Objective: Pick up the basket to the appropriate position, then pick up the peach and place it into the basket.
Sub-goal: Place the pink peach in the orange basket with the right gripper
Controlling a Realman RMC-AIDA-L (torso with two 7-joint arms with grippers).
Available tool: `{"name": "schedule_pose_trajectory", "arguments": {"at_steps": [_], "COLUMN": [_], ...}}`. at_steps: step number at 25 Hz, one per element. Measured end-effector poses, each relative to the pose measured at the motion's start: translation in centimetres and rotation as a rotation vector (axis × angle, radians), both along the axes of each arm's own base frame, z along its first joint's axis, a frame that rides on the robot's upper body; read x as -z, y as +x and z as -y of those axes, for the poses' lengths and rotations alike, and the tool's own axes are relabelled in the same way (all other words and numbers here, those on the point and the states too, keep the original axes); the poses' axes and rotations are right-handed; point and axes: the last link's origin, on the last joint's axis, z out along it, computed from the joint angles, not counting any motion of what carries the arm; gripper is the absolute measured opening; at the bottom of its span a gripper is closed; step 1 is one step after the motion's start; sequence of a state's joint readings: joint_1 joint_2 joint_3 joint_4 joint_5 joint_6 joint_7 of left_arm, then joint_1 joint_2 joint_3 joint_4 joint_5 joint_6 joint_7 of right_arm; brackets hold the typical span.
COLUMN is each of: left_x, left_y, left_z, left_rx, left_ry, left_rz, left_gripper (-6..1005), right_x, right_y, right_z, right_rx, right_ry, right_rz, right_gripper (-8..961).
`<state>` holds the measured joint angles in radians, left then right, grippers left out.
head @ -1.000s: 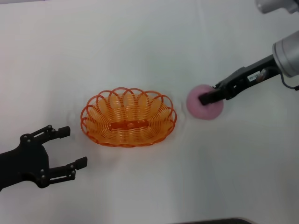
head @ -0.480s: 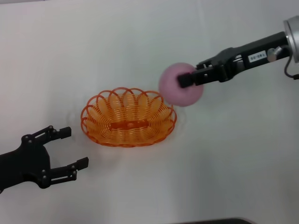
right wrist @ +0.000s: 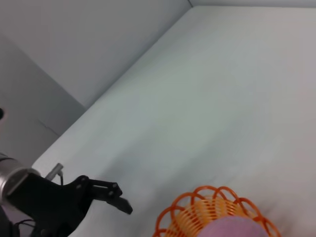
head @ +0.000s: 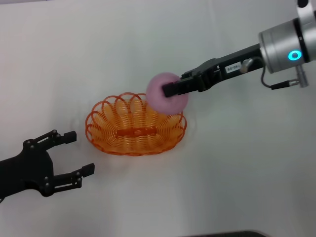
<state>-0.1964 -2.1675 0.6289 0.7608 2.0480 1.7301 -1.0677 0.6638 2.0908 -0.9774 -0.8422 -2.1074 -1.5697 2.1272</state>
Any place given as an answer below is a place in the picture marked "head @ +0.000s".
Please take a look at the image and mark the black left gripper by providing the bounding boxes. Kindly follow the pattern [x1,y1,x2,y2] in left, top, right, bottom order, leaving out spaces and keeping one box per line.
[0,129,96,199]

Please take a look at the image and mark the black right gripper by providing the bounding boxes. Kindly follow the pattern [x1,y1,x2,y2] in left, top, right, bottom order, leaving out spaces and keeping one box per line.
[161,43,266,98]

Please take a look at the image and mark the pink peach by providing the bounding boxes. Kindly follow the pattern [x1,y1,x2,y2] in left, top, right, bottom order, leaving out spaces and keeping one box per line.
[145,72,190,116]

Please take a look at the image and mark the orange woven plastic basket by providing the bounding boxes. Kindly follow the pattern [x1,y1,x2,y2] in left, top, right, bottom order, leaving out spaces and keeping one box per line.
[85,92,188,157]

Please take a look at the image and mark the black rounded robot base edge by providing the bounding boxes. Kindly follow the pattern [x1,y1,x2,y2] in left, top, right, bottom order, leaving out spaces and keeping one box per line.
[187,230,269,237]

